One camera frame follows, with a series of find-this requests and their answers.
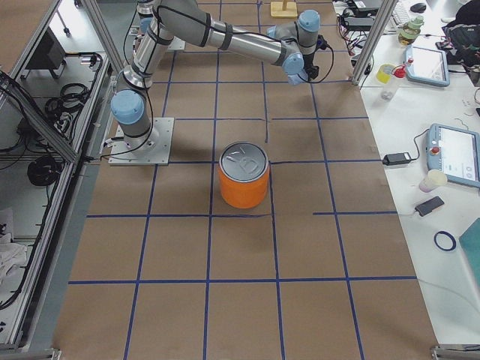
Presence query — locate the green lidded glass jar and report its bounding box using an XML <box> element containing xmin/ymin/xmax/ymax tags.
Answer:
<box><xmin>397</xmin><ymin>16</ymin><xmax>425</xmax><ymax>46</ymax></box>

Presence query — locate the blue teach pendant near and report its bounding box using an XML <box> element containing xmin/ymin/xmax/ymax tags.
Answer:
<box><xmin>426</xmin><ymin>123</ymin><xmax>479</xmax><ymax>188</ymax></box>

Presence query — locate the black smartphone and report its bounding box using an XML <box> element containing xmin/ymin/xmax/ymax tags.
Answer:
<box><xmin>414</xmin><ymin>196</ymin><xmax>445</xmax><ymax>217</ymax></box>

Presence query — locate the wooden mug tree stand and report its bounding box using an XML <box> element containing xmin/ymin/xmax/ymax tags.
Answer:
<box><xmin>270</xmin><ymin>0</ymin><xmax>298</xmax><ymax>19</ymax></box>

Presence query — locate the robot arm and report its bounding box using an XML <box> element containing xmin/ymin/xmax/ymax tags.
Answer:
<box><xmin>110</xmin><ymin>1</ymin><xmax>320</xmax><ymax>153</ymax></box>

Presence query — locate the blue teach pendant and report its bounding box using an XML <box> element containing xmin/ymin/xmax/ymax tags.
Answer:
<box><xmin>404</xmin><ymin>45</ymin><xmax>450</xmax><ymax>87</ymax></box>
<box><xmin>426</xmin><ymin>123</ymin><xmax>479</xmax><ymax>188</ymax></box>

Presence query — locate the blue tape ring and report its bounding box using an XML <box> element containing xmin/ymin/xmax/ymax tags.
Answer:
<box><xmin>433</xmin><ymin>230</ymin><xmax>458</xmax><ymax>252</ymax></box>

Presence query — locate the black power brick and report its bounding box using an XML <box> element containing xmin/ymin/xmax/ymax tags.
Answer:
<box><xmin>382</xmin><ymin>152</ymin><xmax>413</xmax><ymax>166</ymax></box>

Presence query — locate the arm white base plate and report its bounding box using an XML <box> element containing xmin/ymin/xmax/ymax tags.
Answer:
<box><xmin>108</xmin><ymin>117</ymin><xmax>174</xmax><ymax>166</ymax></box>

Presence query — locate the small clear plastic cup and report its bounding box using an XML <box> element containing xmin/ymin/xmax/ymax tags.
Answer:
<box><xmin>380</xmin><ymin>83</ymin><xmax>398</xmax><ymax>101</ymax></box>

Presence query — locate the orange canister with grey lid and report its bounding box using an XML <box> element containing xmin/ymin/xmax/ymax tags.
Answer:
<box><xmin>218</xmin><ymin>142</ymin><xmax>269</xmax><ymax>209</ymax></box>

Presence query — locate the yellow tape roll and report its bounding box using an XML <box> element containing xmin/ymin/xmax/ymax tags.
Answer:
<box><xmin>376</xmin><ymin>64</ymin><xmax>395</xmax><ymax>84</ymax></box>

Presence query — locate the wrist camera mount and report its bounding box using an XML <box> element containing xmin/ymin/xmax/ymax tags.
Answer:
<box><xmin>304</xmin><ymin>34</ymin><xmax>333</xmax><ymax>83</ymax></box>

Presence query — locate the blue teach pendant far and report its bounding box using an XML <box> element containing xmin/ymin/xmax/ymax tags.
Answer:
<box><xmin>404</xmin><ymin>45</ymin><xmax>450</xmax><ymax>87</ymax></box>

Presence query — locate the aluminium frame post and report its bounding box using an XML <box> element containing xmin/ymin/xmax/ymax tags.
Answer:
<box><xmin>351</xmin><ymin>0</ymin><xmax>398</xmax><ymax>86</ymax></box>

